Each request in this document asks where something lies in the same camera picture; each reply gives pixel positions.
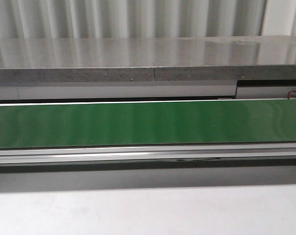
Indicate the white corrugated curtain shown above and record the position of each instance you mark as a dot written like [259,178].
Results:
[146,18]

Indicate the grey stone countertop slab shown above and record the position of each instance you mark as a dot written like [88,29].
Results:
[147,60]

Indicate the aluminium conveyor frame rail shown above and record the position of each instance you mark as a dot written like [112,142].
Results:
[149,153]

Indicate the green conveyor belt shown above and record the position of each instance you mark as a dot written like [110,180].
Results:
[130,123]

